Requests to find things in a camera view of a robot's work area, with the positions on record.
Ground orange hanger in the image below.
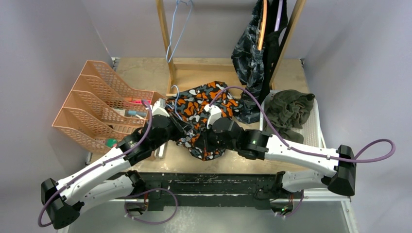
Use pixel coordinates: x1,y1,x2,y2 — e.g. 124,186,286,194
257,0,268,50

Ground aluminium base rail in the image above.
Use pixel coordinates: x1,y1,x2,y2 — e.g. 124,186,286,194
66,172,351,213

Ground grey camouflage shorts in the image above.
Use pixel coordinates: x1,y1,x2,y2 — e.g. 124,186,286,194
231,0,265,124

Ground white stapler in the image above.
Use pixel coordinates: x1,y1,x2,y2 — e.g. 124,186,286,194
154,143,167,159

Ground peach plastic file organizer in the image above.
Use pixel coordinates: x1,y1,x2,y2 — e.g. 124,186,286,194
52,60,163,154

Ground white plastic basket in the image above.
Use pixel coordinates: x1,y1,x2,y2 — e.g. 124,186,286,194
259,90,324,148

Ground wooden clothes rack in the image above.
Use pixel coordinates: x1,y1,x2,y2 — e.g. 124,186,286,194
155,0,307,99

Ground olive green shorts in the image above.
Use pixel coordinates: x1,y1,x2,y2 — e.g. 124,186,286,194
265,89,315,144

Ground pink highlighter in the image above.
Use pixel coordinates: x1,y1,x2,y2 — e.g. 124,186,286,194
131,100,151,104

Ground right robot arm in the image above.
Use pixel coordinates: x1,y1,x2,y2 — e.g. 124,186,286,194
203,104,356,198

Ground blue wire hanger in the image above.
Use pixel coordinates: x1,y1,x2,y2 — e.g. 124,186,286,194
165,0,194,64

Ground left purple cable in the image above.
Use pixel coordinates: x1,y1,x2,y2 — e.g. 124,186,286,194
37,100,178,227

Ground black garment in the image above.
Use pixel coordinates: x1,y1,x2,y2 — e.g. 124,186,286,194
258,0,288,103

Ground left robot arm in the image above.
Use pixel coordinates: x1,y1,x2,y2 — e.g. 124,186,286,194
37,99,182,230

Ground purple hanger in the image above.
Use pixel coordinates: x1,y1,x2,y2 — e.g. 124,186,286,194
274,0,283,32

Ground orange camouflage shorts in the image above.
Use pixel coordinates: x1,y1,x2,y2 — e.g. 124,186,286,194
176,81,227,161

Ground blue marker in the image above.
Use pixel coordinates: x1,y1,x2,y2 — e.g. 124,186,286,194
126,110,147,118

